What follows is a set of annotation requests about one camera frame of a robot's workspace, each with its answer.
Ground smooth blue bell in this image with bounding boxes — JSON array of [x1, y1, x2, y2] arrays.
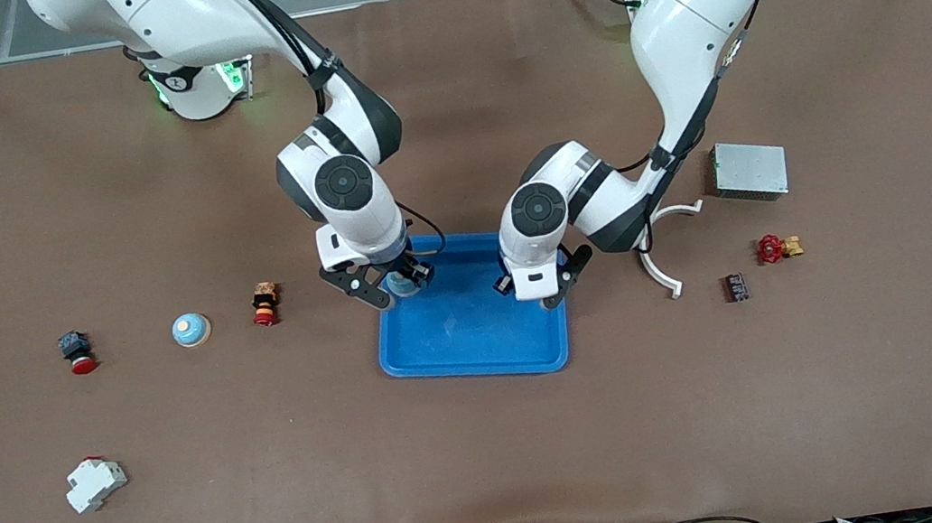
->
[[386, 270, 424, 303]]

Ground dark electrolytic capacitor block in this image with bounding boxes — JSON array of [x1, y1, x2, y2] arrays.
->
[[722, 271, 752, 304]]

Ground blue bell with scratches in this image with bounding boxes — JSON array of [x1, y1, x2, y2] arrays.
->
[[169, 310, 214, 350]]

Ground blue plastic tray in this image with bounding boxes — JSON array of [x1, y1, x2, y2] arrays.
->
[[362, 214, 580, 397]]

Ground white curved pipe clamp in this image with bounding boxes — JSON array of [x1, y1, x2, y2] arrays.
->
[[633, 199, 718, 304]]

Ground red yellow emergency stop button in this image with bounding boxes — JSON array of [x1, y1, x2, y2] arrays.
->
[[247, 280, 284, 329]]

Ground metal power supply box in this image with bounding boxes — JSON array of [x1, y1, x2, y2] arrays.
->
[[707, 133, 793, 210]]

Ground white circuit breaker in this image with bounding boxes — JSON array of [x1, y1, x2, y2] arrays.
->
[[61, 452, 133, 517]]

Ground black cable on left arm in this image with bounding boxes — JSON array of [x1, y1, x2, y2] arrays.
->
[[594, 0, 799, 253]]

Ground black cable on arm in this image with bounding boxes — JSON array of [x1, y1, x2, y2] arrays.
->
[[215, 0, 450, 283], [594, 0, 799, 253]]

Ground brass valve red handle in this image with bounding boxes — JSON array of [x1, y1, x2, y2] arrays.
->
[[754, 229, 806, 266]]

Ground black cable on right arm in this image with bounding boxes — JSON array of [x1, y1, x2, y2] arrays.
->
[[215, 0, 450, 283]]

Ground red push button switch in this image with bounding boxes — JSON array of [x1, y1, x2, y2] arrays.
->
[[57, 328, 99, 378]]

